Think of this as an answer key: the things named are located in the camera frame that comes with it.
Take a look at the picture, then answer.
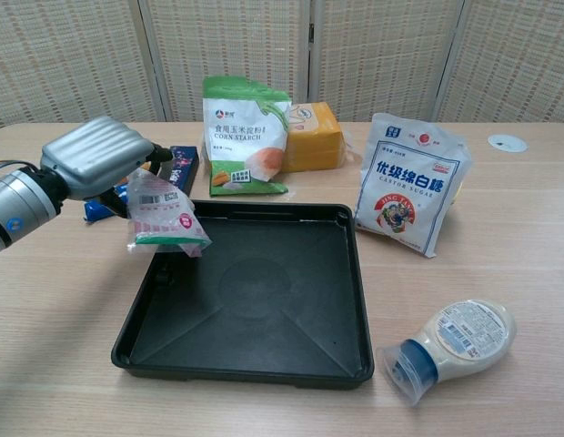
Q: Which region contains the yellow orange wrapped package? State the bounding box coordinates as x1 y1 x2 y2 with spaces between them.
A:
281 100 356 173

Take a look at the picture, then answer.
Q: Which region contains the cream squeeze bottle blue cap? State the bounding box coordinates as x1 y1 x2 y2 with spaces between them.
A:
376 299 518 408

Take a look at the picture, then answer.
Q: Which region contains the black square plastic tray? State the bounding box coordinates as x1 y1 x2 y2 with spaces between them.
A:
110 198 374 391

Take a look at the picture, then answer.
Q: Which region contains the blue white snack packet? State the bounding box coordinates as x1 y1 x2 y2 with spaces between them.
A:
84 181 131 224

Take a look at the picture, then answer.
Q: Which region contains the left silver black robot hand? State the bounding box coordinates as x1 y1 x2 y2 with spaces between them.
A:
39 116 174 219

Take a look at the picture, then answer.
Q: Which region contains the white round cable grommet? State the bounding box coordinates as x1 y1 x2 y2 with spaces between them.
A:
487 134 529 153

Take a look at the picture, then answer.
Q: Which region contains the dark blue carton box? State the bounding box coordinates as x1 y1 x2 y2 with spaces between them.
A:
158 145 202 195

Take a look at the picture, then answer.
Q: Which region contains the white castor sugar bag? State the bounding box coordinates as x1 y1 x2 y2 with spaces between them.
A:
354 112 473 259

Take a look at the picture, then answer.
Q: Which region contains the pink white snack pouch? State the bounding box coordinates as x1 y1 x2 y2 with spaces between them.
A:
126 168 214 259

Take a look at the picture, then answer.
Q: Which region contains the green white corn starch bag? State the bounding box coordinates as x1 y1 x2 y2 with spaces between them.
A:
202 76 292 198

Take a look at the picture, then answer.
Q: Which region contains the woven folding screen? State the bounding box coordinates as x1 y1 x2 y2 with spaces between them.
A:
0 0 564 133

